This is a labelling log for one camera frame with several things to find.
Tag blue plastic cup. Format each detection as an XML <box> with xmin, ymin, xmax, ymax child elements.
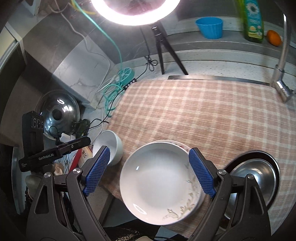
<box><xmin>195</xmin><ymin>16</ymin><xmax>223</xmax><ymax>39</ymax></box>

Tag teal coiled cable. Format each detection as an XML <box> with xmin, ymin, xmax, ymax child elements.
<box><xmin>71</xmin><ymin>0</ymin><xmax>135</xmax><ymax>118</ymax></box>

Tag green dish soap bottle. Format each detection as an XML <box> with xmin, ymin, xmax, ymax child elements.
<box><xmin>236</xmin><ymin>0</ymin><xmax>264</xmax><ymax>43</ymax></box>

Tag orange fruit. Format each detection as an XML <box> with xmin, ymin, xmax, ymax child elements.
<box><xmin>266</xmin><ymin>30</ymin><xmax>282</xmax><ymax>47</ymax></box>

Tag white teal ceramic bowl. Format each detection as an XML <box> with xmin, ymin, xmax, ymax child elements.
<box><xmin>92</xmin><ymin>129</ymin><xmax>124</xmax><ymax>167</ymax></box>

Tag stainless steel bowl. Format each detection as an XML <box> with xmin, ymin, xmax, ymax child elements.
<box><xmin>223</xmin><ymin>158</ymin><xmax>278</xmax><ymax>220</ymax></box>

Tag white cable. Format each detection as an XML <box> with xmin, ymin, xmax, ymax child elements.
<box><xmin>46</xmin><ymin>0</ymin><xmax>117</xmax><ymax>93</ymax></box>

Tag steel pot lid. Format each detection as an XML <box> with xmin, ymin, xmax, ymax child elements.
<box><xmin>36</xmin><ymin>90</ymin><xmax>80</xmax><ymax>140</ymax></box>

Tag white oval plate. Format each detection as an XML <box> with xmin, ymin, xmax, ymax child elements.
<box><xmin>119</xmin><ymin>142</ymin><xmax>205</xmax><ymax>225</ymax></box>

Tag chrome kitchen faucet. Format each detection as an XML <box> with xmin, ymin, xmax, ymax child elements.
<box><xmin>269</xmin><ymin>14</ymin><xmax>295</xmax><ymax>103</ymax></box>

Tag pink plaid cloth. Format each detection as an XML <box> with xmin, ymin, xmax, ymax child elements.
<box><xmin>100</xmin><ymin>79</ymin><xmax>295</xmax><ymax>232</ymax></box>

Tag pink flower deep plate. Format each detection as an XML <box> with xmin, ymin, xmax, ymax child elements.
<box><xmin>154</xmin><ymin>140</ymin><xmax>191</xmax><ymax>153</ymax></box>

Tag left gloved hand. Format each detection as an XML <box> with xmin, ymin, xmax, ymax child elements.
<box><xmin>25</xmin><ymin>163</ymin><xmax>64</xmax><ymax>199</ymax></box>

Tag white ring light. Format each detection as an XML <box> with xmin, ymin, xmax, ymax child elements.
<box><xmin>91</xmin><ymin>0</ymin><xmax>180</xmax><ymax>26</ymax></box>

